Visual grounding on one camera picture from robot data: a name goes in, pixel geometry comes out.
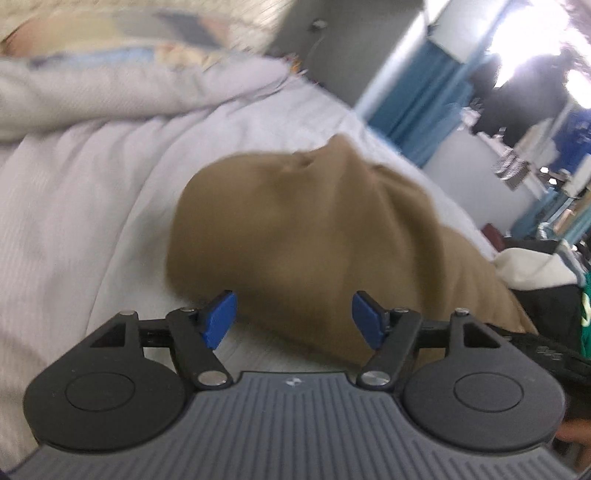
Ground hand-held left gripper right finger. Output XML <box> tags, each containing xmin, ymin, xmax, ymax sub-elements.
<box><xmin>352</xmin><ymin>290</ymin><xmax>505</xmax><ymax>388</ymax></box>

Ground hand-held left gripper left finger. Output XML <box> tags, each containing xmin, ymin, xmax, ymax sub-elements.
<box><xmin>88</xmin><ymin>290</ymin><xmax>239</xmax><ymax>388</ymax></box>

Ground brown hoodie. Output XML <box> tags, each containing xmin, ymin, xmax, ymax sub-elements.
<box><xmin>165</xmin><ymin>133</ymin><xmax>540</xmax><ymax>366</ymax></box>

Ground dark hanging clothes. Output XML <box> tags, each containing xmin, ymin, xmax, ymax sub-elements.
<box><xmin>468</xmin><ymin>46</ymin><xmax>575</xmax><ymax>146</ymax></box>

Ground white bed sheet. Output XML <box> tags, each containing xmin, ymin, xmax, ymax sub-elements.
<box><xmin>0</xmin><ymin>76</ymin><xmax>499</xmax><ymax>462</ymax></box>

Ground white garment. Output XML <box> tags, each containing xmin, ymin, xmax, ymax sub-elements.
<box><xmin>490</xmin><ymin>248</ymin><xmax>583</xmax><ymax>292</ymax></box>

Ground black garment with green print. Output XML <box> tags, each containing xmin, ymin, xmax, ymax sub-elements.
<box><xmin>489</xmin><ymin>236</ymin><xmax>591</xmax><ymax>418</ymax></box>

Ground striped cloth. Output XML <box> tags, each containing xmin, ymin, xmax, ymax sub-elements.
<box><xmin>495</xmin><ymin>148</ymin><xmax>533</xmax><ymax>191</ymax></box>

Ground blue curtain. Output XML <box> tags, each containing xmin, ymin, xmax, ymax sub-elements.
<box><xmin>355</xmin><ymin>39</ymin><xmax>469</xmax><ymax>168</ymax></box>

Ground white duvet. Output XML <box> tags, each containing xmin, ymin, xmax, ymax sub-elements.
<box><xmin>0</xmin><ymin>54</ymin><xmax>298</xmax><ymax>141</ymax></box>

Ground row of small bedside bottles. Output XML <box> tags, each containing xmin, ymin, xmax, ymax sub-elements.
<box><xmin>284</xmin><ymin>52</ymin><xmax>311</xmax><ymax>79</ymax></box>

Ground blue hanging garment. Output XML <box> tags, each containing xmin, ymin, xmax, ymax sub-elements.
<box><xmin>556</xmin><ymin>107</ymin><xmax>591</xmax><ymax>169</ymax></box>

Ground patchwork pillow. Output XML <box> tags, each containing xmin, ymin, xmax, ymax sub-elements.
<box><xmin>0</xmin><ymin>9</ymin><xmax>271</xmax><ymax>75</ymax></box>

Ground cream quilted headboard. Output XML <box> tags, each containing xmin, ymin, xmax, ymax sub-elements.
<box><xmin>0</xmin><ymin>0</ymin><xmax>296</xmax><ymax>44</ymax></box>

